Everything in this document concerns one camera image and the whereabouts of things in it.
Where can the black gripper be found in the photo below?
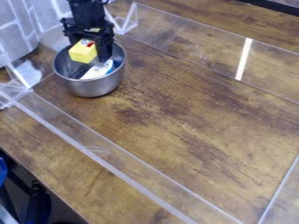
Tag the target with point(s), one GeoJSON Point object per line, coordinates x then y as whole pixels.
{"type": "Point", "coordinates": [88, 24]}

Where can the yellow butter block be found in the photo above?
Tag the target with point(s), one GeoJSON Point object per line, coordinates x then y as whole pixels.
{"type": "Point", "coordinates": [83, 51]}

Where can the stainless steel bowl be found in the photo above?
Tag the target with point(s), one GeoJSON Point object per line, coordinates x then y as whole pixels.
{"type": "Point", "coordinates": [70, 70]}

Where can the white fish toy in bowl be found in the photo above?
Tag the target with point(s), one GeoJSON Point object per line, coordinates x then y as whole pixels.
{"type": "Point", "coordinates": [99, 70]}

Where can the grey brick pattern cloth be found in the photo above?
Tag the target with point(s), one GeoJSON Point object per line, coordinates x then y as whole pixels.
{"type": "Point", "coordinates": [23, 19]}

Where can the clear acrylic barrier front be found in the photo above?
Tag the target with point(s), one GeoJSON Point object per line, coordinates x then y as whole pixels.
{"type": "Point", "coordinates": [183, 203]}

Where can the clear acrylic triangular bracket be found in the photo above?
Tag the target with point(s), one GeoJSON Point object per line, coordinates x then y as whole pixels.
{"type": "Point", "coordinates": [124, 24]}

